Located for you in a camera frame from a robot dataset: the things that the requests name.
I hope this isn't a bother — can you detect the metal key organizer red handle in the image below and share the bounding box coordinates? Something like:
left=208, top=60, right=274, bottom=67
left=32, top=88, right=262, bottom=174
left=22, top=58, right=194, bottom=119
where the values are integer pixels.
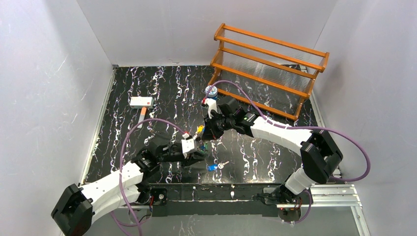
left=192, top=125, right=208, bottom=153

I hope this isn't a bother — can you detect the blue key tag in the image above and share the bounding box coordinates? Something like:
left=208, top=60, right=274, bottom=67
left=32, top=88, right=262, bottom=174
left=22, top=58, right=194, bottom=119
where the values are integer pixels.
left=207, top=164, right=218, bottom=172

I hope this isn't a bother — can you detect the silver key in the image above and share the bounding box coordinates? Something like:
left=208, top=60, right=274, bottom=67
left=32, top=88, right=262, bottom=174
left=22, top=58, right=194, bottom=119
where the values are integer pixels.
left=217, top=161, right=229, bottom=169

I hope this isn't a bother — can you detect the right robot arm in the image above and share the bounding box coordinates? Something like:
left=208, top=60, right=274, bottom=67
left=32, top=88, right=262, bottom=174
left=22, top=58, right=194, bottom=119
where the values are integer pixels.
left=202, top=98, right=343, bottom=197

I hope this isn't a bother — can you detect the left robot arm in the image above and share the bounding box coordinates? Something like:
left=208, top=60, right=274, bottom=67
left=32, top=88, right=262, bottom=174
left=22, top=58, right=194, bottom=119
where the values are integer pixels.
left=51, top=139, right=207, bottom=236

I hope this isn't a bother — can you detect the blue jar with patterned lid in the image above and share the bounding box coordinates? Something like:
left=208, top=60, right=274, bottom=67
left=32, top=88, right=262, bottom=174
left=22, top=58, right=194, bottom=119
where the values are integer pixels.
left=205, top=86, right=218, bottom=100

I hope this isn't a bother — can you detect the white orange marker pen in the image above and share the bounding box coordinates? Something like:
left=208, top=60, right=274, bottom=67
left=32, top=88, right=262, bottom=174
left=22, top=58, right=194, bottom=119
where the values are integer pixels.
left=137, top=107, right=148, bottom=129

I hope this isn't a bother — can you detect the white box with red logo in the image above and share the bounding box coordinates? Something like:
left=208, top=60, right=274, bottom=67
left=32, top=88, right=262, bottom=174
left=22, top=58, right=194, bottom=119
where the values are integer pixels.
left=129, top=96, right=154, bottom=109

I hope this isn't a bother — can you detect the orange wooden shelf rack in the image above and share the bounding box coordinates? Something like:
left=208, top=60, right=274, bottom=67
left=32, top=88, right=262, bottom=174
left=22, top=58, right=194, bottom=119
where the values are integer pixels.
left=208, top=23, right=330, bottom=120

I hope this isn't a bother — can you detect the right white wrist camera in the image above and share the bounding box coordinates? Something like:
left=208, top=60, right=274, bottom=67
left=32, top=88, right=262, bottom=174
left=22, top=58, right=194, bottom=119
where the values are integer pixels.
left=202, top=98, right=218, bottom=119

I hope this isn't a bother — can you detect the aluminium rail frame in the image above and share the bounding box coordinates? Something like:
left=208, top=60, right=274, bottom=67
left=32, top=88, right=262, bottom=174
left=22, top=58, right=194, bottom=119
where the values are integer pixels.
left=60, top=184, right=371, bottom=236

